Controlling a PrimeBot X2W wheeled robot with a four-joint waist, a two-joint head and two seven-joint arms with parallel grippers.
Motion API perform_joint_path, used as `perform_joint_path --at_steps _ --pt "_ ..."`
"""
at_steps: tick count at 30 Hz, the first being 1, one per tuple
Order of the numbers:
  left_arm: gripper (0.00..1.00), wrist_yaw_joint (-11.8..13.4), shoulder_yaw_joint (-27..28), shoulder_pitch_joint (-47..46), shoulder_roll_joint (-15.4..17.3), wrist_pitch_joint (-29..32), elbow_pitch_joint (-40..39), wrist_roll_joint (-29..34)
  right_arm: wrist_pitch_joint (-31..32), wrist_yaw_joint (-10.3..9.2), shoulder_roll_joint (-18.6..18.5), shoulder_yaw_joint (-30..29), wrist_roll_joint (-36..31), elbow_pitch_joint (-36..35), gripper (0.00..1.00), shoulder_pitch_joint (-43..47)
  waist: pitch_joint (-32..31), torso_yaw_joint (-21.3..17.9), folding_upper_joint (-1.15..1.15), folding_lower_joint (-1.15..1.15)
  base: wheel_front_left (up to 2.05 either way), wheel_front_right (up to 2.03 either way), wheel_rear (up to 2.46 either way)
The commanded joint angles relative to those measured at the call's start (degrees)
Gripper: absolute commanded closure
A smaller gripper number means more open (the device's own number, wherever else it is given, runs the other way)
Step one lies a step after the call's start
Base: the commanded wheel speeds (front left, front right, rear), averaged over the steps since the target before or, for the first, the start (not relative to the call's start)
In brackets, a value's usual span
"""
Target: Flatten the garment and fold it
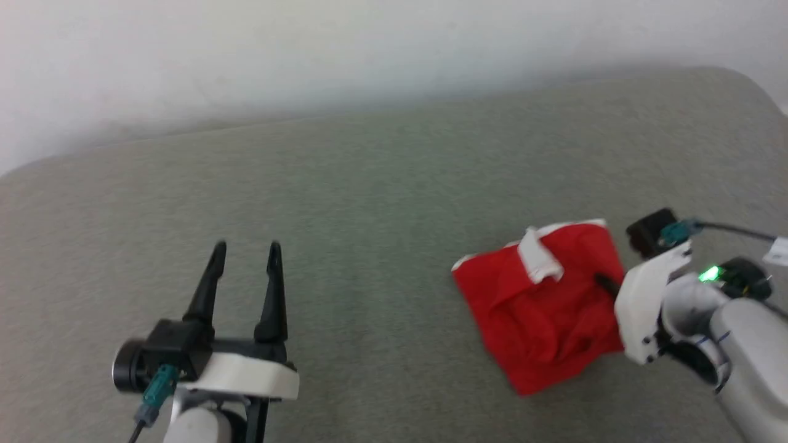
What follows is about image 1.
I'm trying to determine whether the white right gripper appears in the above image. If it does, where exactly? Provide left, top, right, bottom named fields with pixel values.
left=592, top=241, right=694, bottom=365

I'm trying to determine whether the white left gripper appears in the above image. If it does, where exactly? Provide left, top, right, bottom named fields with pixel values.
left=175, top=241, right=301, bottom=443

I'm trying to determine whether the red garment with white band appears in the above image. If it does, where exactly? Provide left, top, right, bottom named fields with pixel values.
left=451, top=218, right=626, bottom=396

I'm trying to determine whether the grey fabric sofa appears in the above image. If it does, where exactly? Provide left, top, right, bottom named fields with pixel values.
left=0, top=66, right=788, bottom=443

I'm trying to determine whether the white paper tag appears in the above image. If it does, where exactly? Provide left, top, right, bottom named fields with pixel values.
left=762, top=236, right=788, bottom=266

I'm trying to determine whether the black cable with teal plug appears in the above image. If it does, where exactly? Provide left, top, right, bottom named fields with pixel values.
left=660, top=218, right=778, bottom=247
left=127, top=364, right=180, bottom=443

